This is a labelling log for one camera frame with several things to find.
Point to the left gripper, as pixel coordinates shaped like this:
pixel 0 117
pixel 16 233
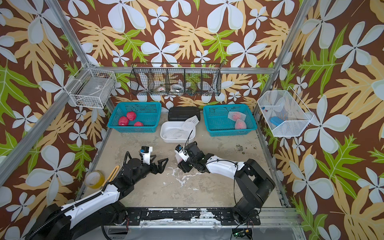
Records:
pixel 160 168

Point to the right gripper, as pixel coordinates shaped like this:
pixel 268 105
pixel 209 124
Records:
pixel 183 166

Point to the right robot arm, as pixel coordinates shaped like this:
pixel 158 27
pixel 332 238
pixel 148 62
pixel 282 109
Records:
pixel 255 184

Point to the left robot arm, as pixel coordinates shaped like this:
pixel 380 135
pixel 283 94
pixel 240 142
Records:
pixel 100 208

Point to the yellow box cutter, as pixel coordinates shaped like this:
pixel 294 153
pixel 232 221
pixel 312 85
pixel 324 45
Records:
pixel 112 175

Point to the white rectangular tub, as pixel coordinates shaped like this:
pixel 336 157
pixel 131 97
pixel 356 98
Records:
pixel 188 135

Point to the right teal plastic basket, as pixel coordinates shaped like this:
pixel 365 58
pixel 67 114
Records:
pixel 229 120

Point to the teal plastic basket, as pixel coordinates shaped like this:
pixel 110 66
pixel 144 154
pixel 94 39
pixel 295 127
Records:
pixel 229 120
pixel 148 113

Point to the left teal plastic basket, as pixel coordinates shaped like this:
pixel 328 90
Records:
pixel 148 113

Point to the yellow tape roll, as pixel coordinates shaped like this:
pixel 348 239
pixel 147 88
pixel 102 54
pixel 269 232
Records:
pixel 94 180

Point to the black plastic case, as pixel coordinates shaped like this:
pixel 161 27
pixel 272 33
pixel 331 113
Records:
pixel 179 114

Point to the blue object in basket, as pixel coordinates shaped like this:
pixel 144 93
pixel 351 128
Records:
pixel 276 121

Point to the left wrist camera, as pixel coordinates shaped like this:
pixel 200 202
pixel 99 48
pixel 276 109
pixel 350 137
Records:
pixel 145 154

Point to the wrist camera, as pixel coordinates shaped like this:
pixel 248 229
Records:
pixel 181 152
pixel 145 154

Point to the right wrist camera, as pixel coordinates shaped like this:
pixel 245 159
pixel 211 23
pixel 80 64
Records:
pixel 181 152

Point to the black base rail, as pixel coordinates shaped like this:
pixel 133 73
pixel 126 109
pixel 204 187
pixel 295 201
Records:
pixel 219 216

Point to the white item in wire basket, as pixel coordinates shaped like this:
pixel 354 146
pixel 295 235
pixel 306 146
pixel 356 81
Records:
pixel 176 88

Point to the black wire wall basket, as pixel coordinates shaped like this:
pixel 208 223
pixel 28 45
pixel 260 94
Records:
pixel 197 79

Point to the white wire basket left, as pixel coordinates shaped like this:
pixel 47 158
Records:
pixel 91 87

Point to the white wire basket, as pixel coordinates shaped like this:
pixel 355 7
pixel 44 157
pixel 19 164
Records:
pixel 288 106
pixel 91 87

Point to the white wire basket right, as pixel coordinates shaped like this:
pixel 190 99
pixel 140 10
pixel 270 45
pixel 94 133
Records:
pixel 288 106

